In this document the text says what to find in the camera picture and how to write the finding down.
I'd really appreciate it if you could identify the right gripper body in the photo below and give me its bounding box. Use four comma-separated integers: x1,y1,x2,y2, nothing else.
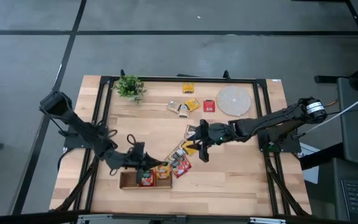
208,122,239,146

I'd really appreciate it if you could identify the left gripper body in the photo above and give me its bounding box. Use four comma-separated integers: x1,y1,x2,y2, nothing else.
125,141,151,171

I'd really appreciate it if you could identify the yellow mango tea packet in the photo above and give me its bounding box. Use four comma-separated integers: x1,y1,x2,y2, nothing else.
154,164,172,180
182,82,195,95
180,140,199,157
184,98,201,112

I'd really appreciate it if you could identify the wooden tea organizer box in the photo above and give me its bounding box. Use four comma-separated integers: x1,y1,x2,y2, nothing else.
119,170,173,190

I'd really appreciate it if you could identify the green potted plant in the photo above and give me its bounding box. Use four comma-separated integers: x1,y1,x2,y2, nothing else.
112,73,148,104

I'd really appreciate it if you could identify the white paper sheet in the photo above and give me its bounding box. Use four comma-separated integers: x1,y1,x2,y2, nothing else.
299,142,320,185

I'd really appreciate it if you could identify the black slanted bar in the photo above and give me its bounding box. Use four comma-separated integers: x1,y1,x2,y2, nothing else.
298,142,344,171

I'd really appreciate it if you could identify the dark grey desk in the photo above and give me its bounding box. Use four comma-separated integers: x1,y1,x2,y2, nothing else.
318,157,358,223

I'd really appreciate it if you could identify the grey side table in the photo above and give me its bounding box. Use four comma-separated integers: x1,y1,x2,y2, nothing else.
336,77,358,169

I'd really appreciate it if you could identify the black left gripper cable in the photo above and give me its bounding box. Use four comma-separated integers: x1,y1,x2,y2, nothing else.
126,133,138,147

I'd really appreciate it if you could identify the round woven rope coaster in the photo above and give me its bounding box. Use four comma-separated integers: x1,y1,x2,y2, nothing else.
216,85,252,117

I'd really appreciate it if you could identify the black metal table frame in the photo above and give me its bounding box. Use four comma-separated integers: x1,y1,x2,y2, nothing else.
50,75,312,217

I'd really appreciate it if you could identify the silver bracket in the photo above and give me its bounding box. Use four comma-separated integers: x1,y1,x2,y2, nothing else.
249,217,287,224
76,213,115,224

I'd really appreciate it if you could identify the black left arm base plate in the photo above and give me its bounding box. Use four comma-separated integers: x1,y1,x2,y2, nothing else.
63,125,108,149

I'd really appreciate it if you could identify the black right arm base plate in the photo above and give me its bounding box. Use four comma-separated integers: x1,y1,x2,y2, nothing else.
257,127,301,154

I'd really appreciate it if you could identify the white cable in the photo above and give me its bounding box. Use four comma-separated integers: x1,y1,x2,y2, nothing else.
292,88,358,139

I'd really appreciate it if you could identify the black bottom rail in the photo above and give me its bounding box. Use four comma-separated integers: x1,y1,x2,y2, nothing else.
0,210,358,224

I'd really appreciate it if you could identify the black power cable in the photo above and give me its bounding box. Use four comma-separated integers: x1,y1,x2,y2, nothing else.
325,108,358,116

